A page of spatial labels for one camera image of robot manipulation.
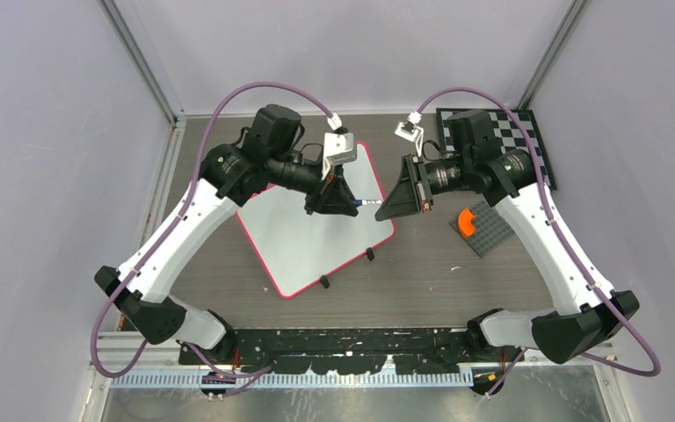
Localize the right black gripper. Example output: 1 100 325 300
375 152 471 222

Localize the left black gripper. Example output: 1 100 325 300
269 151 359 215

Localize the white marker blue cap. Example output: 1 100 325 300
353 200 383 207

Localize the white whiteboard pink rim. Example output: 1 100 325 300
233 141 397 300

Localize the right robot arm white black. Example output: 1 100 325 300
375 110 640 364

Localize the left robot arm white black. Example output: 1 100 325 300
94 105 359 364

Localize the orange curved block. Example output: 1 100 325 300
456 207 476 238

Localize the grey lego baseplate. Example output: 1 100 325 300
449 200 514 258

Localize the black white checkerboard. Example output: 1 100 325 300
436 107 557 191

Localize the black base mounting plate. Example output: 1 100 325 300
203 327 520 375

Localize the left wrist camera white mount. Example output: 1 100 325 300
321 132 358 180

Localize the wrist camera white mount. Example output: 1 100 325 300
395 111 425 156
321 132 358 180

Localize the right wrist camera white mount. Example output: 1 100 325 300
395 111 425 156

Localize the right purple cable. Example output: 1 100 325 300
413 87 662 398

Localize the purple cable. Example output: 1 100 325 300
91 81 345 398
413 87 662 398

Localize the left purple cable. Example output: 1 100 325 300
91 81 345 398

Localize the white slotted cable duct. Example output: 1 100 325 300
111 368 474 389

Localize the aluminium frame rail front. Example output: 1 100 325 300
97 331 181 372

